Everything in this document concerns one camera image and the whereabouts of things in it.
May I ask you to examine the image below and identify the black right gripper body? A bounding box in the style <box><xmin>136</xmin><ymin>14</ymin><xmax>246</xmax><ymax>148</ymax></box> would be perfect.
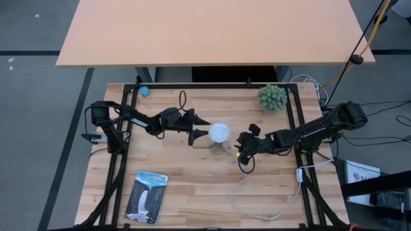
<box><xmin>239</xmin><ymin>123</ymin><xmax>278</xmax><ymax>166</ymax></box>

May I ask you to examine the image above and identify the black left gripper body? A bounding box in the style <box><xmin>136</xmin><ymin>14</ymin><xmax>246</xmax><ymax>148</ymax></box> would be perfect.
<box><xmin>175</xmin><ymin>108</ymin><xmax>197</xmax><ymax>147</ymax></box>

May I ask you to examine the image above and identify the white flood lightbulb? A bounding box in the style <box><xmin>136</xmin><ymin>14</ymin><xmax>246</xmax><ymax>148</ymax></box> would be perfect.
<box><xmin>208</xmin><ymin>123</ymin><xmax>232</xmax><ymax>144</ymax></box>

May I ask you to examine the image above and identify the green plant in white pot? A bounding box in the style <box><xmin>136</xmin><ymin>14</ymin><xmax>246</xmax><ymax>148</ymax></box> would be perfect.
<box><xmin>256</xmin><ymin>83</ymin><xmax>288</xmax><ymax>114</ymax></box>

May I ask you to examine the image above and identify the Yellowstone waterfall booklet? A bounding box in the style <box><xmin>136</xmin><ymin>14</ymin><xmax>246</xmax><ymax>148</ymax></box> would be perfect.
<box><xmin>123</xmin><ymin>169</ymin><xmax>170</xmax><ymax>225</ymax></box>

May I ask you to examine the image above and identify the light wooden desk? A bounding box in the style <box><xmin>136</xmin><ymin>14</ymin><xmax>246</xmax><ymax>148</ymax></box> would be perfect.
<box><xmin>55</xmin><ymin>0</ymin><xmax>376</xmax><ymax>68</ymax></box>

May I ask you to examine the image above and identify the white printed box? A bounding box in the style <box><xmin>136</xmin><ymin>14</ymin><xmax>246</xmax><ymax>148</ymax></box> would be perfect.
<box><xmin>345</xmin><ymin>159</ymin><xmax>382</xmax><ymax>206</ymax></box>

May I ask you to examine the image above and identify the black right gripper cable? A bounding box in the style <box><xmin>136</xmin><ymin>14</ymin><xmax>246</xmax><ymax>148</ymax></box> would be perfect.
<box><xmin>236</xmin><ymin>153</ymin><xmax>257</xmax><ymax>175</ymax></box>

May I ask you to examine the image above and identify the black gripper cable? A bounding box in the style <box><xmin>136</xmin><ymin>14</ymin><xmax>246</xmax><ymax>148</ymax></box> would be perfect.
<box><xmin>178</xmin><ymin>90</ymin><xmax>188</xmax><ymax>112</ymax></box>
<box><xmin>236</xmin><ymin>153</ymin><xmax>257</xmax><ymax>175</ymax></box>

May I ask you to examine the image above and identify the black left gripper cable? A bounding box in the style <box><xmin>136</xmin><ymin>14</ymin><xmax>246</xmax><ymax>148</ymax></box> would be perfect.
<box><xmin>178</xmin><ymin>90</ymin><xmax>188</xmax><ymax>112</ymax></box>

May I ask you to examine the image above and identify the white lamp power cord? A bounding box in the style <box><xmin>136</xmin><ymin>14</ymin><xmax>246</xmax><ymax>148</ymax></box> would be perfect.
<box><xmin>224</xmin><ymin>146</ymin><xmax>335</xmax><ymax>221</ymax></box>

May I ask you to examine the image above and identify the black aluminium table frame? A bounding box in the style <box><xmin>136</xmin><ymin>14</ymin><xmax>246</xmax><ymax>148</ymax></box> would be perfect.
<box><xmin>74</xmin><ymin>81</ymin><xmax>353</xmax><ymax>231</ymax></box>

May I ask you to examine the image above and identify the white cable bundle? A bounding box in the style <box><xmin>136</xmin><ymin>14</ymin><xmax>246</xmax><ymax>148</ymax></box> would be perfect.
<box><xmin>290</xmin><ymin>74</ymin><xmax>330</xmax><ymax>107</ymax></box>

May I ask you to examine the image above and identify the black hanging cable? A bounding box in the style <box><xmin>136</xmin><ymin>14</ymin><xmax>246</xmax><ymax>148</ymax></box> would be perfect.
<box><xmin>324</xmin><ymin>0</ymin><xmax>388</xmax><ymax>108</ymax></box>

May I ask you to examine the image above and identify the yellow hanging cable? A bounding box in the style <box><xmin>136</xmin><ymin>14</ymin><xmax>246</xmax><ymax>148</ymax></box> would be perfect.
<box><xmin>317</xmin><ymin>0</ymin><xmax>393</xmax><ymax>94</ymax></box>

